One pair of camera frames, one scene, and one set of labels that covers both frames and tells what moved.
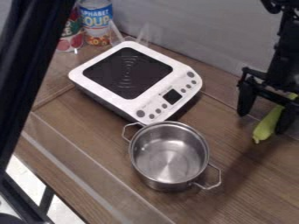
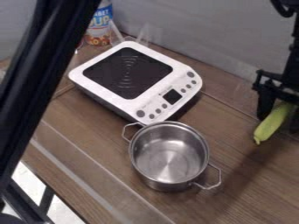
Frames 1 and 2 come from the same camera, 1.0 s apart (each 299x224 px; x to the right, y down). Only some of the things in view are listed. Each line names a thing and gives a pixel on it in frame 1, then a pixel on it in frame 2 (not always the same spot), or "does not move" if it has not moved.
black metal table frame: x=32 y=213 does not move
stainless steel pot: x=168 y=154 does not move
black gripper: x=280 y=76 → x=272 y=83
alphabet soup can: x=96 y=18 does not move
